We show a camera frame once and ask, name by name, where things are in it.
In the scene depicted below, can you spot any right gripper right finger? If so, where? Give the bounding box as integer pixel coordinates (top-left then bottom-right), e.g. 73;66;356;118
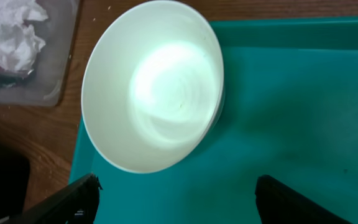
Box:
255;175;348;224

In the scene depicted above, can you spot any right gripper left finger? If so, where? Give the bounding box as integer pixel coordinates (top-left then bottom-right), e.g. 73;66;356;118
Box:
1;173;102;224

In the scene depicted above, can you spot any black plastic tray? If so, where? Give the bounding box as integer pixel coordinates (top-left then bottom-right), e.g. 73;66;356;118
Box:
0;144;30;220

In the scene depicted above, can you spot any clear plastic bin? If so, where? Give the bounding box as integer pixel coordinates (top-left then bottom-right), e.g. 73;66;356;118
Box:
0;0;82;106

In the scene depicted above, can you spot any white bowl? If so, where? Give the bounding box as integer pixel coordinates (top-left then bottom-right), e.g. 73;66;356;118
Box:
81;1;224;174

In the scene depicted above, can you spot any teal serving tray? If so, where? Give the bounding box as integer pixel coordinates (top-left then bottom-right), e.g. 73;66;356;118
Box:
70;17;358;223

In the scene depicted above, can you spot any white napkin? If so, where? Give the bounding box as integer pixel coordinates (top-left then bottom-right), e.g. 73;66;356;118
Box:
0;0;48;72

